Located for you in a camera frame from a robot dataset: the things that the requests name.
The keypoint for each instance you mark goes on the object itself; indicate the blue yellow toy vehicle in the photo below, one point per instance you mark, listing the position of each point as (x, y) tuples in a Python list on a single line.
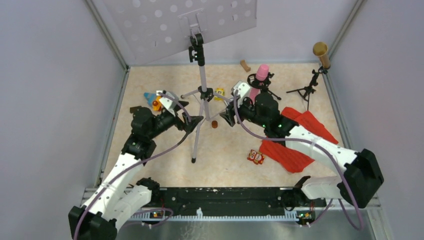
[(153, 100)]

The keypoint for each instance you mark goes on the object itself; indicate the red owl toy block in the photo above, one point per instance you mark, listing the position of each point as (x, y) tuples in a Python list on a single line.
[(256, 157)]

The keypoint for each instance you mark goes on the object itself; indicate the brown wooden cylinder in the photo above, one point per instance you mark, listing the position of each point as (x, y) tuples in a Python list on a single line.
[(214, 124)]

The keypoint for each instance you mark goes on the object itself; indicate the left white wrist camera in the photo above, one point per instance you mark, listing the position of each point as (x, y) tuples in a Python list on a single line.
[(168, 100)]

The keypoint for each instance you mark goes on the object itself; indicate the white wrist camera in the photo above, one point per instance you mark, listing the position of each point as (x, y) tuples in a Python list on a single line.
[(243, 90), (168, 100)]

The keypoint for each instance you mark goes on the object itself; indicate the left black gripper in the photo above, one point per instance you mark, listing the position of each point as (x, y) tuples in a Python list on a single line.
[(191, 125)]

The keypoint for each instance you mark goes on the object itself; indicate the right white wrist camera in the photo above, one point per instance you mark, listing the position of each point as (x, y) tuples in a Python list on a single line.
[(243, 90)]

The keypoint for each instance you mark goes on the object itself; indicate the dark brown wooden block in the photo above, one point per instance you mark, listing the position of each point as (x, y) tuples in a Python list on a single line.
[(134, 109)]

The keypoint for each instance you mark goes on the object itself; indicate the lilac music stand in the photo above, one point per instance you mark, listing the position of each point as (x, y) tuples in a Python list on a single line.
[(150, 30)]

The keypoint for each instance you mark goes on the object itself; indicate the pink microphone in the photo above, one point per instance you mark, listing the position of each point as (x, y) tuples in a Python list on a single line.
[(257, 80)]

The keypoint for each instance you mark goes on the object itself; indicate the yellow owl toy block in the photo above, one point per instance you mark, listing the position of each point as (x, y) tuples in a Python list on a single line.
[(219, 91)]

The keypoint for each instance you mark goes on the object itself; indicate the gold microphone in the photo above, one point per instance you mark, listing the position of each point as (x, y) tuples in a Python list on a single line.
[(320, 50)]

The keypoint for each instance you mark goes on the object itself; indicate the red sheet music page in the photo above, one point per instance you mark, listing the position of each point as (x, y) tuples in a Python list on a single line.
[(312, 124), (291, 160)]

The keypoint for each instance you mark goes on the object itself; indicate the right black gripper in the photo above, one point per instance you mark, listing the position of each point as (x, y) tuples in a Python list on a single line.
[(229, 114)]

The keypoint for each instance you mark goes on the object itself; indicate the black tall microphone tripod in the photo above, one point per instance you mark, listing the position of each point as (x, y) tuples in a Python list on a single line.
[(306, 91)]

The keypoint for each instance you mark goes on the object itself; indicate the tan wooden block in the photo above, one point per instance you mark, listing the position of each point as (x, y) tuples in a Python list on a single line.
[(245, 66)]

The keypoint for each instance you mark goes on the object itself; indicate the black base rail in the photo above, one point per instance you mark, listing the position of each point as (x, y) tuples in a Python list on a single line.
[(232, 201)]

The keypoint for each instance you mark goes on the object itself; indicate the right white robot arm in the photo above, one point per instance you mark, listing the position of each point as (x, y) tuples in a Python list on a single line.
[(358, 174)]

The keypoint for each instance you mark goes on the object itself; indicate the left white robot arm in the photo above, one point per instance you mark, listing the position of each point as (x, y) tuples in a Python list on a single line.
[(102, 215)]

